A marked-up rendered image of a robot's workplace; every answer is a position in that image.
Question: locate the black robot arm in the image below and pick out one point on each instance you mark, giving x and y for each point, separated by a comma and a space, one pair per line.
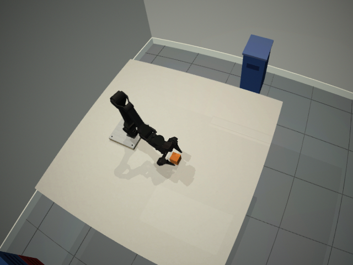
133, 121

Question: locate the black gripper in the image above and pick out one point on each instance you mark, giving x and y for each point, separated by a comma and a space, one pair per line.
162, 161

